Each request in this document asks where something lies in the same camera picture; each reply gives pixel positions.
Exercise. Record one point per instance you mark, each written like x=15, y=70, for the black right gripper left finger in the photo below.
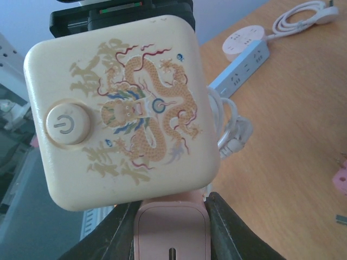
x=111, y=239

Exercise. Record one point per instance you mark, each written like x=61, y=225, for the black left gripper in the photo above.
x=92, y=15

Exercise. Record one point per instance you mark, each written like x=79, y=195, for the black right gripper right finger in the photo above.
x=231, y=238

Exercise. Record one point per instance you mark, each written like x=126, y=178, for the pink small plug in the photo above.
x=173, y=227

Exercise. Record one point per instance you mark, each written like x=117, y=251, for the beige cube plug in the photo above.
x=122, y=113

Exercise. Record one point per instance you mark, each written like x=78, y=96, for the grey blue strip base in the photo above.
x=241, y=69

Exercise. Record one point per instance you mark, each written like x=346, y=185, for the round beige power strip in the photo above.
x=239, y=40

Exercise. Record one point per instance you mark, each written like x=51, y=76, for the pink plug adapter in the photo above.
x=339, y=179

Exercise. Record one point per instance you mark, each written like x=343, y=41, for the grey slotted cable duct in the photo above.
x=92, y=218

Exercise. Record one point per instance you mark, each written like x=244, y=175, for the aluminium rail frame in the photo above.
x=10, y=163

